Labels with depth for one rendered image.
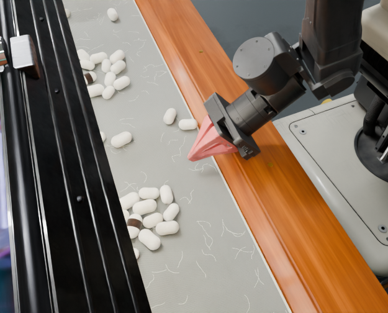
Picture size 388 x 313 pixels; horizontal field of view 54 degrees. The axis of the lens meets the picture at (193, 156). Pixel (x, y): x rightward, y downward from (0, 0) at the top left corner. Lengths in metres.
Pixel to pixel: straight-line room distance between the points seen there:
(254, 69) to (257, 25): 1.84
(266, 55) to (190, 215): 0.26
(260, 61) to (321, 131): 0.91
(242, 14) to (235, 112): 1.87
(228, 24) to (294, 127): 1.10
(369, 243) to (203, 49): 0.71
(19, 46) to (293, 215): 0.44
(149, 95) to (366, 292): 0.50
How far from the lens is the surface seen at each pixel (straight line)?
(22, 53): 0.26
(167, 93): 0.76
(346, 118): 1.45
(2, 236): 0.19
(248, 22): 2.35
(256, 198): 0.59
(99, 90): 0.76
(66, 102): 0.26
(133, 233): 0.56
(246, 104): 0.56
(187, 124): 0.68
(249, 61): 0.50
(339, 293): 0.55
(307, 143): 1.33
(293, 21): 2.40
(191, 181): 0.62
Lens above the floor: 1.26
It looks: 52 degrees down
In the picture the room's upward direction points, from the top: straight up
